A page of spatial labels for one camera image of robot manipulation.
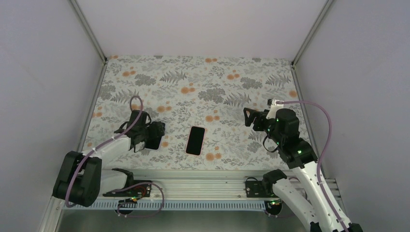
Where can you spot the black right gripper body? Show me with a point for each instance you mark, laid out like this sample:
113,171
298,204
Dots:
261,114

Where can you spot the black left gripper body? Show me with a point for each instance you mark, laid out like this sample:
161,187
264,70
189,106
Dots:
153,132

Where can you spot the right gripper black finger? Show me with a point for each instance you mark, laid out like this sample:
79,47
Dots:
255,121
251,113

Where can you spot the black phone teal edge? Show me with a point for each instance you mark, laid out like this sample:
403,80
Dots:
153,145

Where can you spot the black phone pink edge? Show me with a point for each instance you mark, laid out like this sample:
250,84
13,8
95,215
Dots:
195,141

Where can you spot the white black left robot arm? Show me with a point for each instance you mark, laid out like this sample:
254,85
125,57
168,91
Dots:
85,175

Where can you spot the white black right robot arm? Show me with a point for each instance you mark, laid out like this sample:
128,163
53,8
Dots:
320,212

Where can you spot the floral patterned table mat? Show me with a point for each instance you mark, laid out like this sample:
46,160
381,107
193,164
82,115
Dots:
185,91

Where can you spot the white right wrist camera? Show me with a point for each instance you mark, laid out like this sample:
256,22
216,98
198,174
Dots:
274,105

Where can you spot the aluminium front rail frame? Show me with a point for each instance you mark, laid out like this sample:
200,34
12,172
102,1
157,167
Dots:
194,185

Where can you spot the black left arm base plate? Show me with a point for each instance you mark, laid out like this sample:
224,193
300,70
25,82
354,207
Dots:
140,188

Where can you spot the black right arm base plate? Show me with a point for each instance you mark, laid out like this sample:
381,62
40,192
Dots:
255,189

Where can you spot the grey slotted cable duct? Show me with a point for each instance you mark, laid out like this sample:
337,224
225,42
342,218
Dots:
185,205

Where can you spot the right aluminium corner post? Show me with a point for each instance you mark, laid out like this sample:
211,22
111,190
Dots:
318,21

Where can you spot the aluminium corner post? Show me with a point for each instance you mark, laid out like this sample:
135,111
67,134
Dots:
84,23
318,21

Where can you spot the left aluminium corner post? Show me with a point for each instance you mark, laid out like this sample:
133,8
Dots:
84,23

